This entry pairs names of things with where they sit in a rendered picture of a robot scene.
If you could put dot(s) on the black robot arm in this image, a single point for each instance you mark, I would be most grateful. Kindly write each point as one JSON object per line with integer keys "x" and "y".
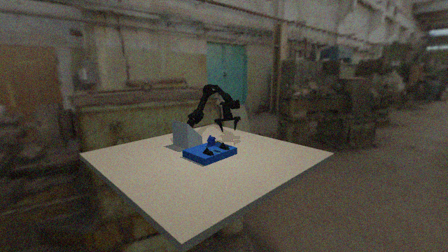
{"x": 207, "y": 92}

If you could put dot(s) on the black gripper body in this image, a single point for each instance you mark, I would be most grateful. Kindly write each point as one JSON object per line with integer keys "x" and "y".
{"x": 226, "y": 115}

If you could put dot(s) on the blue flat deck plate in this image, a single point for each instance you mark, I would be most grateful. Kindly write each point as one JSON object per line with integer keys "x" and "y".
{"x": 206, "y": 155}

